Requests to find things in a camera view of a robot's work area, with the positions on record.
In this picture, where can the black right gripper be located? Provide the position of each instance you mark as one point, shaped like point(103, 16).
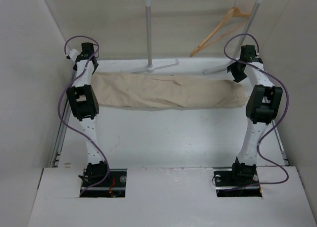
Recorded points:
point(237, 77)

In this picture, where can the beige trousers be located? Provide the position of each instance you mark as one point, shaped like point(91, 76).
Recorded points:
point(165, 91)

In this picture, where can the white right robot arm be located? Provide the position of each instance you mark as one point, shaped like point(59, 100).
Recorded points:
point(262, 107)

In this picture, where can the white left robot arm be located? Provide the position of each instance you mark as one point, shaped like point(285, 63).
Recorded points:
point(85, 108)

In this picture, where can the white clothes rack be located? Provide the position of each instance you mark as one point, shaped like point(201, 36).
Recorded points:
point(163, 30)

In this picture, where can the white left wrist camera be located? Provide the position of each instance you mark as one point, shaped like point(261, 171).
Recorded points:
point(72, 54)

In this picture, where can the aluminium frame rail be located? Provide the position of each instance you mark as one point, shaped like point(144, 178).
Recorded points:
point(65, 112)

